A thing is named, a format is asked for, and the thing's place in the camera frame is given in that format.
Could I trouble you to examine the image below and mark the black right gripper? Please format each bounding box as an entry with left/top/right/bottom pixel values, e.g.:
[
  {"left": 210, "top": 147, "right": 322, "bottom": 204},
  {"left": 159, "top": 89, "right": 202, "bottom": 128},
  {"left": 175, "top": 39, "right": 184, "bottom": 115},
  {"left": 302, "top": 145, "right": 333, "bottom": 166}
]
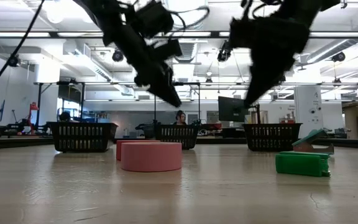
[{"left": 229, "top": 16, "right": 311, "bottom": 107}]

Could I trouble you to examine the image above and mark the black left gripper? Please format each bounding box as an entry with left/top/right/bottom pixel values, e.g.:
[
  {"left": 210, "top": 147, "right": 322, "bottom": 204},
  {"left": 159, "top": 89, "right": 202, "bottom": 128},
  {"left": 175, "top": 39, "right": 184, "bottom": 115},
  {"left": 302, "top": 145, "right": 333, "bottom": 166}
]
[{"left": 102, "top": 17, "right": 183, "bottom": 109}]

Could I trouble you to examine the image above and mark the green staple remover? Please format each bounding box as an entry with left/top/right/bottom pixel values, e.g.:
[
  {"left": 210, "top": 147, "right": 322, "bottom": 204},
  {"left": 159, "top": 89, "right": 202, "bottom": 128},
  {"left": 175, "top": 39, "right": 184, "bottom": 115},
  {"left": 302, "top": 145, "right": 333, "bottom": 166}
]
[{"left": 291, "top": 129, "right": 335, "bottom": 155}]

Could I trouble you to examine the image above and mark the pink tape roll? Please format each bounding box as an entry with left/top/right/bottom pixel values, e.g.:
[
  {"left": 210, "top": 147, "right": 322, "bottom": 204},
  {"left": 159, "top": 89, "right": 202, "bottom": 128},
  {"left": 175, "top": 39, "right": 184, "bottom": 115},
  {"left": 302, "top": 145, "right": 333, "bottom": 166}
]
[{"left": 120, "top": 141, "right": 183, "bottom": 173}]

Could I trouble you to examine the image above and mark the green stapler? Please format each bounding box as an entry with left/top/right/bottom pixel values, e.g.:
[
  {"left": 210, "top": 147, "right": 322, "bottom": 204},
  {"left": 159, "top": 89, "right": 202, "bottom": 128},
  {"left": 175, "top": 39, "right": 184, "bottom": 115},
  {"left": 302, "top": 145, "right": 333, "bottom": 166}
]
[{"left": 275, "top": 151, "right": 331, "bottom": 178}]

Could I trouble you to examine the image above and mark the salmon red tape roll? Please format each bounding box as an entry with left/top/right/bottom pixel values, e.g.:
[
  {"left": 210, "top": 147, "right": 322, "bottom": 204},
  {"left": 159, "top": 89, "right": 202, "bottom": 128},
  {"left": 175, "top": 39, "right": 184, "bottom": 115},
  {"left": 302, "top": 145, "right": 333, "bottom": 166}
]
[{"left": 116, "top": 139, "right": 162, "bottom": 162}]

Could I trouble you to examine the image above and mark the black computer monitor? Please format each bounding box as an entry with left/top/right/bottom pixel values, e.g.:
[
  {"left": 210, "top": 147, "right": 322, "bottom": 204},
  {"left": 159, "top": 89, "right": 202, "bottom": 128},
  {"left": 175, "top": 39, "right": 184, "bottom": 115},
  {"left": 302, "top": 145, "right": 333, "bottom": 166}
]
[{"left": 218, "top": 96, "right": 249, "bottom": 123}]

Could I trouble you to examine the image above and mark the black ceiling spotlight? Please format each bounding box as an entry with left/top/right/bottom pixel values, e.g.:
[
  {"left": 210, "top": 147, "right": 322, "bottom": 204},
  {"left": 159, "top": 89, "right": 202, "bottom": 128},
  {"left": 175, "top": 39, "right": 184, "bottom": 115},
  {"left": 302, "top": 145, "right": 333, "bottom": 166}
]
[
  {"left": 332, "top": 51, "right": 347, "bottom": 63},
  {"left": 111, "top": 49, "right": 125, "bottom": 63},
  {"left": 6, "top": 54, "right": 21, "bottom": 68}
]

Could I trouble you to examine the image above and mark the black plastic slotted basket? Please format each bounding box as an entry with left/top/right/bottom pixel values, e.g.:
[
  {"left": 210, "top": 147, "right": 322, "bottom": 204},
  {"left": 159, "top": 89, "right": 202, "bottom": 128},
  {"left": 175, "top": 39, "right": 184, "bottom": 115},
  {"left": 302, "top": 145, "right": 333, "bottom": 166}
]
[
  {"left": 154, "top": 124, "right": 200, "bottom": 151},
  {"left": 242, "top": 123, "right": 303, "bottom": 152},
  {"left": 47, "top": 121, "right": 119, "bottom": 154}
]

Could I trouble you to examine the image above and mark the white building pillar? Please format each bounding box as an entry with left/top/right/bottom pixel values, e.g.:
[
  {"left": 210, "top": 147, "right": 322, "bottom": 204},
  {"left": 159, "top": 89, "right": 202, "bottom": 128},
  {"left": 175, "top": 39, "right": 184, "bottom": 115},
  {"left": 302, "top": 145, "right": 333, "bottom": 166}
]
[{"left": 293, "top": 85, "right": 324, "bottom": 139}]

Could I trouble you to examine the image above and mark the black overhead light beam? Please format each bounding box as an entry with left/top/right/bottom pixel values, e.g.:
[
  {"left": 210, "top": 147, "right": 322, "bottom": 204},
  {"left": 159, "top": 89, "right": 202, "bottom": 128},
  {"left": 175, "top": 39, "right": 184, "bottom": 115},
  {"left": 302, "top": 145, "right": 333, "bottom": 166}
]
[{"left": 0, "top": 30, "right": 358, "bottom": 40}]

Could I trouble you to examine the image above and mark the red background equipment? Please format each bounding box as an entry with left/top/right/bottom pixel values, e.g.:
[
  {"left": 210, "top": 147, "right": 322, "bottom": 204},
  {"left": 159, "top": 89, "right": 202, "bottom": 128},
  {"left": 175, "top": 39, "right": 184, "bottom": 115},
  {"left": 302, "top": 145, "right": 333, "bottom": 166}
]
[{"left": 28, "top": 101, "right": 40, "bottom": 134}]

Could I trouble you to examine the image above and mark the black overhead camera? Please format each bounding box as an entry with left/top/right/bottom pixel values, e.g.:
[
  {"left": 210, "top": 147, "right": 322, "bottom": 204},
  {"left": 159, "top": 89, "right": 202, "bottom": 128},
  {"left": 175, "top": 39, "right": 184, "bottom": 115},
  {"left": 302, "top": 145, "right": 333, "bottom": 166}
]
[{"left": 217, "top": 39, "right": 233, "bottom": 63}]

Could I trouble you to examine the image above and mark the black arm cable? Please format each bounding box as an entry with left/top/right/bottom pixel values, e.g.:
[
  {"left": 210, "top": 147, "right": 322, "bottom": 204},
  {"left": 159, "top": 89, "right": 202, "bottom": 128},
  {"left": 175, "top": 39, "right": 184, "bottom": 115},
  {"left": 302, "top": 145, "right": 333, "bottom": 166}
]
[{"left": 0, "top": 0, "right": 46, "bottom": 104}]

